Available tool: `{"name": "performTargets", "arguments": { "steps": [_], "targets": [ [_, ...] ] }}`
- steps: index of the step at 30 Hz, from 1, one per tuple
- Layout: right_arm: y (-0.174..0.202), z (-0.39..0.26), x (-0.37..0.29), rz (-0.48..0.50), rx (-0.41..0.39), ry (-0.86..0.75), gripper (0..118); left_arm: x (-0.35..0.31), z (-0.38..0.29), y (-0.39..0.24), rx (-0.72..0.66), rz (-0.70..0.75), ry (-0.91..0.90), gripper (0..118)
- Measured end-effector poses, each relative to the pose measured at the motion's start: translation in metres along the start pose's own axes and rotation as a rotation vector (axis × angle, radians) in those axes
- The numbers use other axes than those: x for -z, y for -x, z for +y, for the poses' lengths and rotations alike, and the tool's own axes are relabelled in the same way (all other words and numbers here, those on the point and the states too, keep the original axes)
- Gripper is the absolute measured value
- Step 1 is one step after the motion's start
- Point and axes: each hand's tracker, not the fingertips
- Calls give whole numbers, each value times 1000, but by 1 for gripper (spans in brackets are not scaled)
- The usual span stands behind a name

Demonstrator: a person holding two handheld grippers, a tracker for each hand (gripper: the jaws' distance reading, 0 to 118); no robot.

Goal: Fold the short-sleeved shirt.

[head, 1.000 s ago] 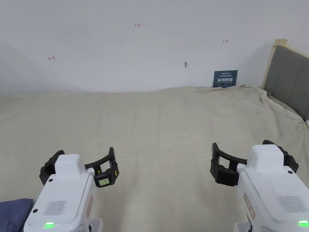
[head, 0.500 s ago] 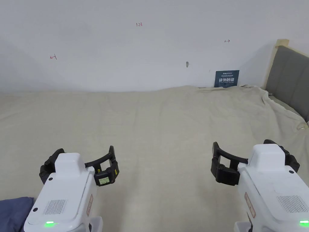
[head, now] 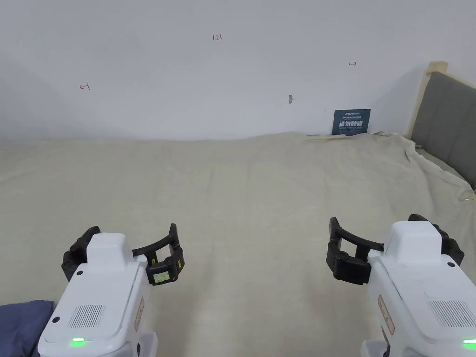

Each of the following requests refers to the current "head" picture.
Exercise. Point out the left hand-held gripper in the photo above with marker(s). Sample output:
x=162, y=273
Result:
x=100, y=297

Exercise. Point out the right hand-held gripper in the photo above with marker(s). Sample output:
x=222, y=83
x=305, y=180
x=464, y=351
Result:
x=420, y=293

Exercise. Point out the dark blue garment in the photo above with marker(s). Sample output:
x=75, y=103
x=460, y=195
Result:
x=22, y=327

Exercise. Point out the bed with beige sheet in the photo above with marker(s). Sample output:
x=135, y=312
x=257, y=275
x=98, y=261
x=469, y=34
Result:
x=238, y=193

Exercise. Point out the grey padded headboard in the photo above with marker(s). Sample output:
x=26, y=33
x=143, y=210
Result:
x=450, y=122

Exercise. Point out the dark blue sign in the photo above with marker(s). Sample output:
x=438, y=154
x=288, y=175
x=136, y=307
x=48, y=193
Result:
x=351, y=122

